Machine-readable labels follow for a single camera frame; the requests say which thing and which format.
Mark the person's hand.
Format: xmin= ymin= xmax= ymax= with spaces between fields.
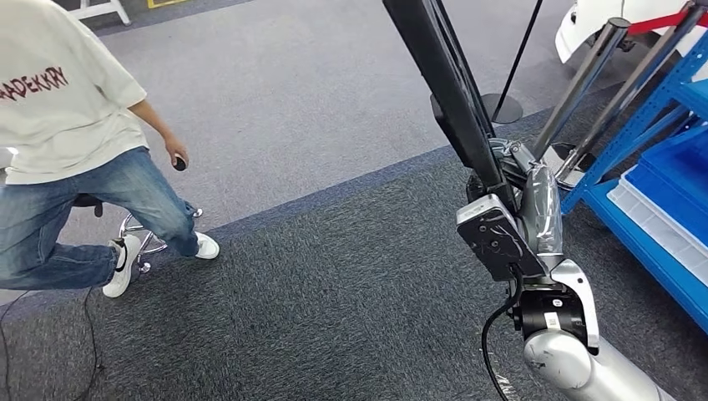
xmin=163 ymin=134 xmax=191 ymax=173

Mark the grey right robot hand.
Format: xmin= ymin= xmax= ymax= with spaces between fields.
xmin=467 ymin=138 xmax=565 ymax=259

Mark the black plastic plate part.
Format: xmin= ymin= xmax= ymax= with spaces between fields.
xmin=382 ymin=0 xmax=518 ymax=214

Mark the blue metal shelf rack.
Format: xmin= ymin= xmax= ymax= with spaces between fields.
xmin=559 ymin=33 xmax=708 ymax=336

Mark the chrome stool with black seat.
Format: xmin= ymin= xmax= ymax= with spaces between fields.
xmin=72 ymin=193 xmax=205 ymax=275

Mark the black pole stand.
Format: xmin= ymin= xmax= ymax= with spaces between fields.
xmin=479 ymin=0 xmax=546 ymax=125

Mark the white plastic bin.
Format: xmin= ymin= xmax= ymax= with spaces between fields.
xmin=605 ymin=178 xmax=708 ymax=289

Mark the person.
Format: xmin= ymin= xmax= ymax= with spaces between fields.
xmin=0 ymin=0 xmax=221 ymax=300

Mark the blue plastic bin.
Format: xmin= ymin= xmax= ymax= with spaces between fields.
xmin=624 ymin=124 xmax=708 ymax=250

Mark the white car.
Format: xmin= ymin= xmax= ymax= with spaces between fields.
xmin=554 ymin=0 xmax=708 ymax=66

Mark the red barrier belt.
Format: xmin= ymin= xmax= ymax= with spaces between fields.
xmin=627 ymin=9 xmax=694 ymax=37

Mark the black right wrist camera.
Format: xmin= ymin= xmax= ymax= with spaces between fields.
xmin=456 ymin=193 xmax=546 ymax=283

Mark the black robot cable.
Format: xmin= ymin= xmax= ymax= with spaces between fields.
xmin=479 ymin=265 xmax=524 ymax=401

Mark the white furniture leg frame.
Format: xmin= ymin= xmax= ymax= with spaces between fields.
xmin=68 ymin=0 xmax=133 ymax=28

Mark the thin black floor cable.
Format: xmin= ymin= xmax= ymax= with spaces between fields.
xmin=0 ymin=287 xmax=104 ymax=401

